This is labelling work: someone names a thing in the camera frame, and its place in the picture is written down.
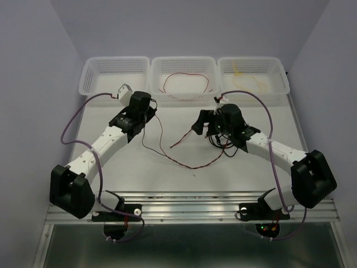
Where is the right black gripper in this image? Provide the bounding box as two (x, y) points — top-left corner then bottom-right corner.
(190, 109), (233, 136)

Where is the black USB cable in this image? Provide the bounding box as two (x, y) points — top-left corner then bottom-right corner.
(205, 127), (240, 159)

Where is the thin red wire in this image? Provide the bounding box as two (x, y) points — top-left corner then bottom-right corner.
(158, 71), (214, 101)

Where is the red black twisted wire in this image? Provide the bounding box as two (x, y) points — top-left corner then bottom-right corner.
(141, 97), (226, 170)

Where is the yellow wire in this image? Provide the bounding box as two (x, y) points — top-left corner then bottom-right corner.
(231, 59), (270, 94)

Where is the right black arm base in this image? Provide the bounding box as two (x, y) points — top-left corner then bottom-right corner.
(235, 188), (290, 240)

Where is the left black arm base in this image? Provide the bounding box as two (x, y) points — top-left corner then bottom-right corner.
(91, 190), (145, 243)

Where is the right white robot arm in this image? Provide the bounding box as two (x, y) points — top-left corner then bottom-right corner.
(191, 104), (337, 218)

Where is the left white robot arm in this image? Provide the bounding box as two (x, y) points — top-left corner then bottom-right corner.
(50, 84), (156, 219)

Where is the middle white perforated basket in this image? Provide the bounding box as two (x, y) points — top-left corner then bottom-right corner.
(149, 56), (219, 102)

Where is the white perforated basket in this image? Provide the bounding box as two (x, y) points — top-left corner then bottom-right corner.
(218, 56), (290, 99)
(78, 56), (150, 97)
(149, 56), (219, 102)

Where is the left white perforated basket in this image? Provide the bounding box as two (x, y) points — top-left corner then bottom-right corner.
(78, 56), (150, 97)

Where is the right white perforated basket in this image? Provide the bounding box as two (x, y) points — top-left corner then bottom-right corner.
(218, 56), (290, 99)

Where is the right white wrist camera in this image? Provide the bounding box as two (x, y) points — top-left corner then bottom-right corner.
(214, 95), (230, 111)

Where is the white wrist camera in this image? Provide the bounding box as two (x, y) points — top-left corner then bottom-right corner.
(214, 95), (230, 111)
(117, 84), (133, 106)

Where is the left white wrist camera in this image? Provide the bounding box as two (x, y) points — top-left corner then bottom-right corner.
(117, 84), (133, 106)

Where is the aluminium mounting rail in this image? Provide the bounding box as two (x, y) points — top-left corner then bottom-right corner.
(45, 191), (340, 225)

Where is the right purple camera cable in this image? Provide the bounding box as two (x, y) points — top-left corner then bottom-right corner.
(223, 90), (309, 241)

